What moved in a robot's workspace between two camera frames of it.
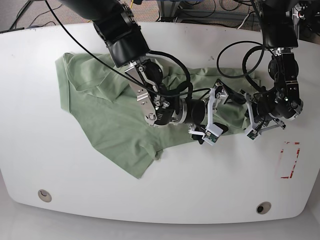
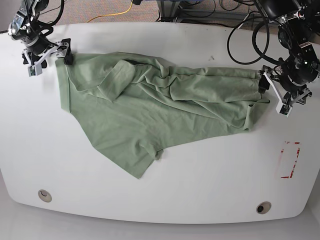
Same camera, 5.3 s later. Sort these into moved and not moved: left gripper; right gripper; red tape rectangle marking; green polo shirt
Moved: right gripper; left gripper
Not moved: red tape rectangle marking; green polo shirt
